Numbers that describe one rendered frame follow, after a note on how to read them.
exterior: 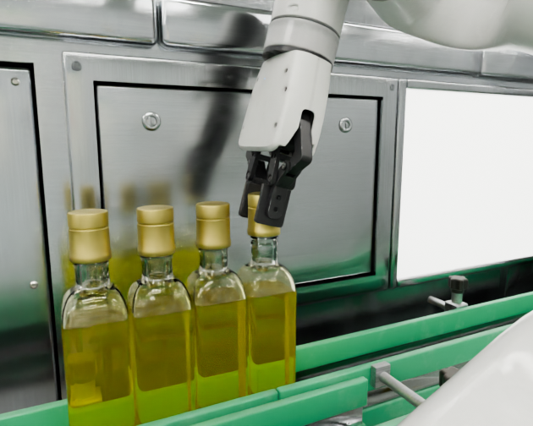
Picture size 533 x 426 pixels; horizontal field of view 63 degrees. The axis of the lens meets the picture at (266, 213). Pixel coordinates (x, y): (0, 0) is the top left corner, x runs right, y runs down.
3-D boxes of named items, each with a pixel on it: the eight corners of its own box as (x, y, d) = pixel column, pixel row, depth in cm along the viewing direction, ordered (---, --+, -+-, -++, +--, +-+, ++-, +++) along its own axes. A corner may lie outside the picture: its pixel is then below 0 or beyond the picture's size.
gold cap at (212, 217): (224, 240, 47) (223, 199, 46) (236, 247, 43) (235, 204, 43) (191, 243, 45) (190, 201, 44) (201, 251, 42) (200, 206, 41)
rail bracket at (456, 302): (435, 339, 77) (440, 266, 75) (468, 357, 71) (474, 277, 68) (418, 344, 75) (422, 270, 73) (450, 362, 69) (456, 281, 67)
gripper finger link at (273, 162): (279, 117, 43) (257, 161, 46) (292, 141, 40) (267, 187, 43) (303, 124, 45) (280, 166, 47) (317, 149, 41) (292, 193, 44)
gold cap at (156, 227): (171, 246, 44) (169, 203, 43) (179, 254, 41) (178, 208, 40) (134, 249, 42) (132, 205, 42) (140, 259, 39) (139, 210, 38)
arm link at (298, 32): (252, 31, 48) (246, 56, 48) (290, 8, 40) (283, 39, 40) (309, 55, 51) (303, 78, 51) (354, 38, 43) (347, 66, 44)
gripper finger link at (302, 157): (292, 93, 44) (268, 139, 46) (316, 131, 38) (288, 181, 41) (301, 96, 44) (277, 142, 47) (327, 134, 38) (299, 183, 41)
